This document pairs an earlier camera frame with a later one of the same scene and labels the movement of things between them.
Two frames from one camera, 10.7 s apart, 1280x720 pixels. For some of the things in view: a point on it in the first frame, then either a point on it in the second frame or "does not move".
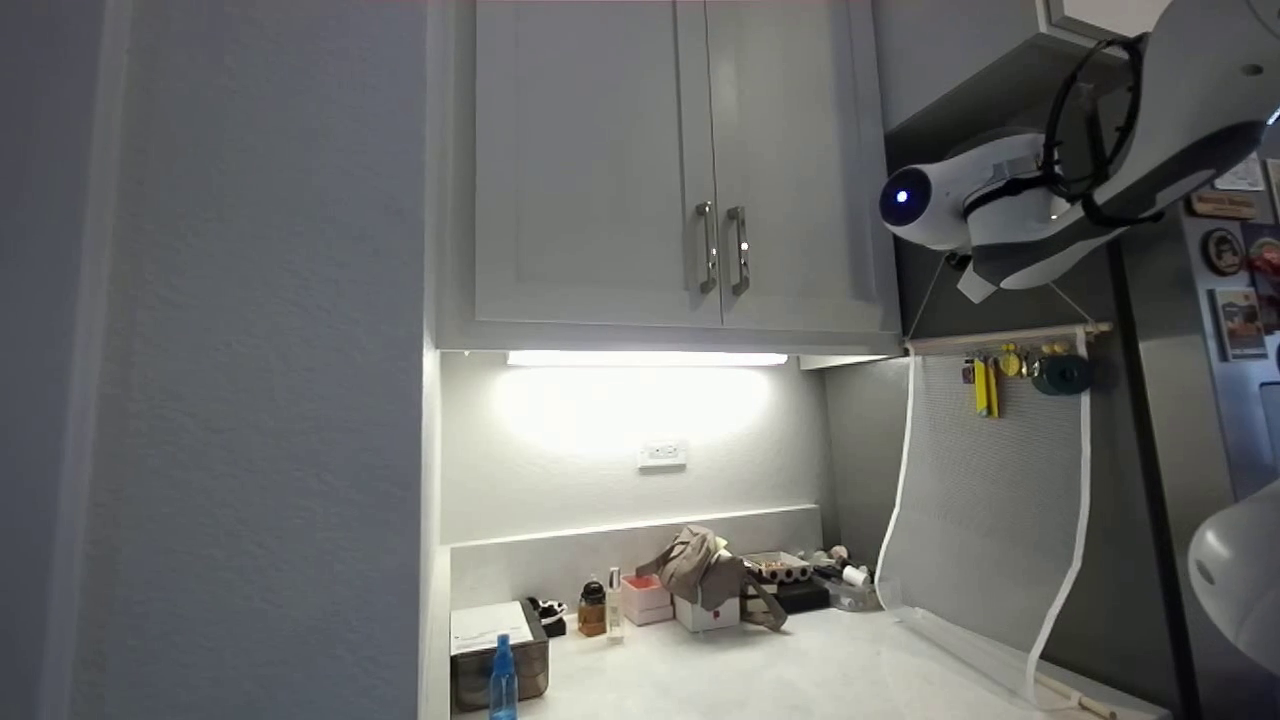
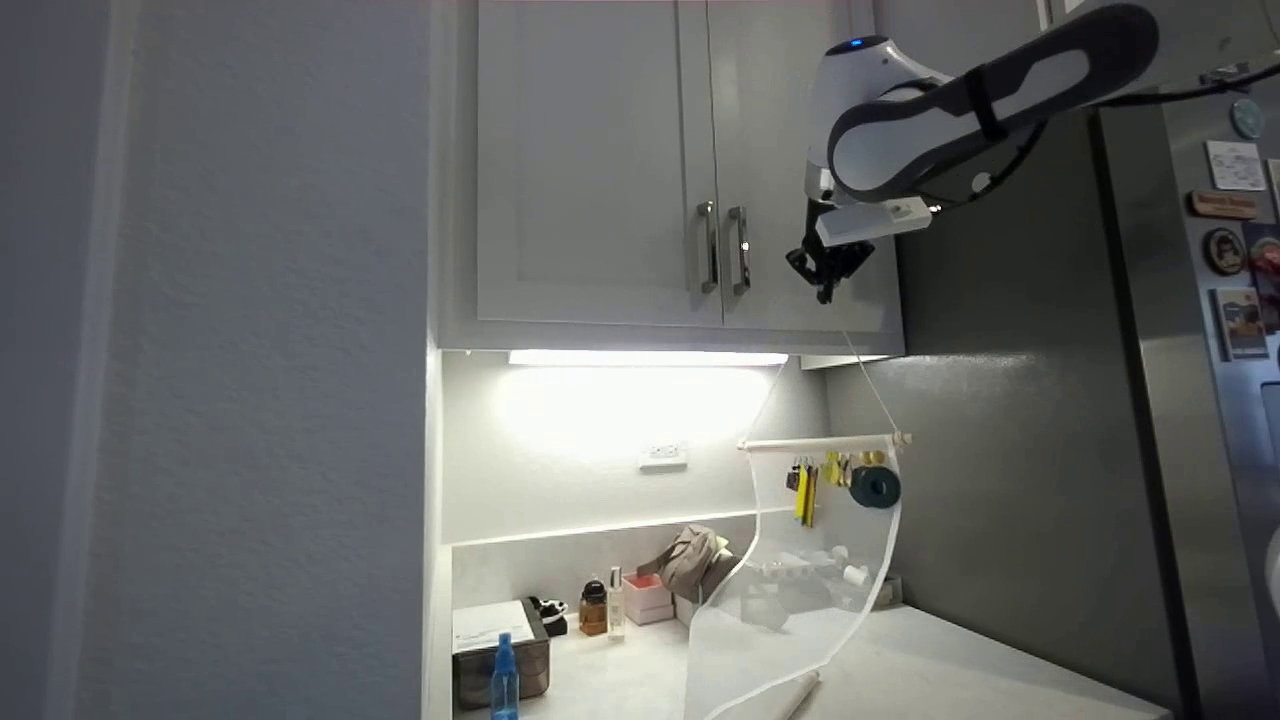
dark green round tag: (1060, 373) to (873, 486)
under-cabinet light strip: (644, 359) does not move
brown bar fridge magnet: (1222, 200) does not move
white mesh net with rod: (991, 508) to (810, 584)
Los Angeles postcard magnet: (1237, 324) does not move
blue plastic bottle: (503, 688) does not move
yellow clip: (991, 384) to (803, 480)
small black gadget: (550, 617) does not move
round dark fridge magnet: (1222, 249) does not move
